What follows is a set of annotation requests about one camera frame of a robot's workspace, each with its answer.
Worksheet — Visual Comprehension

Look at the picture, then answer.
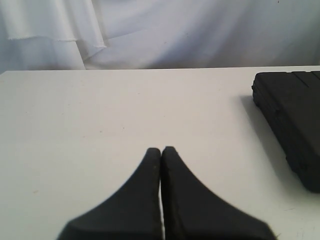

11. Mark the black plastic tool case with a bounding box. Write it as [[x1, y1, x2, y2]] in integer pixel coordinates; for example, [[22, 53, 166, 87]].
[[251, 71, 320, 193]]

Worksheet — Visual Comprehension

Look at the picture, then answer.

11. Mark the white backdrop curtain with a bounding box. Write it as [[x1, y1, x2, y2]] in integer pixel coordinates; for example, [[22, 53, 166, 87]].
[[0, 0, 320, 72]]

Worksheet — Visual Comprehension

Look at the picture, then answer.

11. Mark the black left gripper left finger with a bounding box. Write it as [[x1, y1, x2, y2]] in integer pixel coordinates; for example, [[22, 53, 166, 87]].
[[58, 148, 161, 240]]

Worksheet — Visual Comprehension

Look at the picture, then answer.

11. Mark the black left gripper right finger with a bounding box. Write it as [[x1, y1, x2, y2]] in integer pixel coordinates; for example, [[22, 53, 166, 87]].
[[161, 146, 276, 240]]

